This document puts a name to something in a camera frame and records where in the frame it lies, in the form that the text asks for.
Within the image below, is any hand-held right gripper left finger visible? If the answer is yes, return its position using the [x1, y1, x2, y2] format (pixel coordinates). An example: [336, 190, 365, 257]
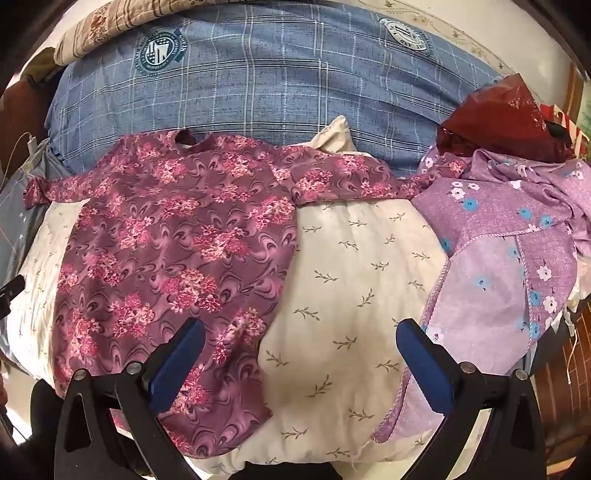
[53, 318, 206, 480]

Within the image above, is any purple floral garment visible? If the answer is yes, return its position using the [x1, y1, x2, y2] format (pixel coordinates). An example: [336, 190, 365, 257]
[372, 143, 588, 444]

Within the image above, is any beige plaid floral blanket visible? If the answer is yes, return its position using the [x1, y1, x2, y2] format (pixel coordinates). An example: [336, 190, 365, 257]
[53, 0, 259, 65]

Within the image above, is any white charging cable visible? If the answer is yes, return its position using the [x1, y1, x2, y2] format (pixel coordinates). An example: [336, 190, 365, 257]
[0, 133, 41, 188]

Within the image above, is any olive green cloth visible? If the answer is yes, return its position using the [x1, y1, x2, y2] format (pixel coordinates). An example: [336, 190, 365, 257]
[18, 46, 63, 95]

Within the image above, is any cream leaf print pillow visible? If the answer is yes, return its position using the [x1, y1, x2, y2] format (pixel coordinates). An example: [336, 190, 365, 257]
[7, 115, 451, 476]

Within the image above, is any blue plaid quilt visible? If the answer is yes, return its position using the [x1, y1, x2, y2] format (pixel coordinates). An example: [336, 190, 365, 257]
[44, 4, 509, 178]

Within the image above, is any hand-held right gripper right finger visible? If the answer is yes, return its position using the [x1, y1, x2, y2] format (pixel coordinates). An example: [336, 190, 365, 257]
[396, 318, 548, 480]

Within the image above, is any pink floral shirt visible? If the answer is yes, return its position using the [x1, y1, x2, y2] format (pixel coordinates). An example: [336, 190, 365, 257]
[25, 130, 467, 459]

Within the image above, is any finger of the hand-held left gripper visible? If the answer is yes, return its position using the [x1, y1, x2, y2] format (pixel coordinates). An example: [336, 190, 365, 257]
[0, 276, 25, 317]

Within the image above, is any light blue star bedsheet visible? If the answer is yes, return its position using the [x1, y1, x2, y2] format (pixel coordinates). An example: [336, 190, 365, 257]
[0, 138, 63, 282]

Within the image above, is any dark red plastic bag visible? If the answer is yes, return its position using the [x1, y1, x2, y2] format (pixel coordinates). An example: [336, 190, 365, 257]
[436, 76, 573, 163]

